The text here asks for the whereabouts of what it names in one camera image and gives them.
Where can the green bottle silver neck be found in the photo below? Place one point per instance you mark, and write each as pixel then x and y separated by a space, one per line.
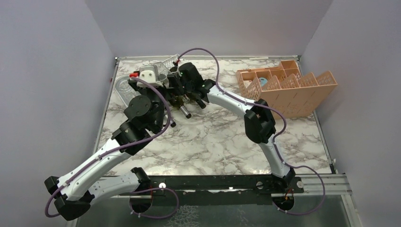
pixel 178 103

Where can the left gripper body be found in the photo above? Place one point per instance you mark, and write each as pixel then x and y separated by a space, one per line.
pixel 147 92

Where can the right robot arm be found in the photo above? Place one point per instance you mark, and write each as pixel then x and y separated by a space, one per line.
pixel 259 122

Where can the white wire wine rack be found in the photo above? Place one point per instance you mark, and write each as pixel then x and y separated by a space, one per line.
pixel 127 65

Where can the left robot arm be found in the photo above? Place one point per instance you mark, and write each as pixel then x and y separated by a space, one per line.
pixel 148 117

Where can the clear bottle silver cap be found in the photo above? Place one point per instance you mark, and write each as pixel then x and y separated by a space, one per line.
pixel 124 90

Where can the peach plastic crate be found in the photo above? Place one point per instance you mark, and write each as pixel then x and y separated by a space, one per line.
pixel 285 89

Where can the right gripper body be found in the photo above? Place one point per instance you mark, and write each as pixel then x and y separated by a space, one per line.
pixel 187 88

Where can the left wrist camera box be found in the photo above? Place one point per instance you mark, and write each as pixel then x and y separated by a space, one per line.
pixel 152 74

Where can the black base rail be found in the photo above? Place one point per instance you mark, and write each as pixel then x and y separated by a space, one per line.
pixel 211 190

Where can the green wine bottle front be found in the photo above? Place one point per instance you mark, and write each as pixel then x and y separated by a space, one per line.
pixel 199 102

